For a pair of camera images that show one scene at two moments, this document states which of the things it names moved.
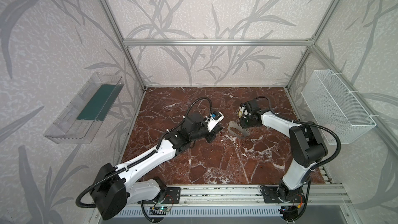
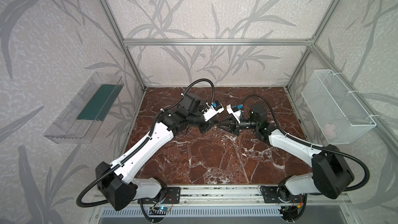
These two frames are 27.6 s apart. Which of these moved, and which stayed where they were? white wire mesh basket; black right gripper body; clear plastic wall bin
Moved: black right gripper body
Stayed: white wire mesh basket; clear plastic wall bin
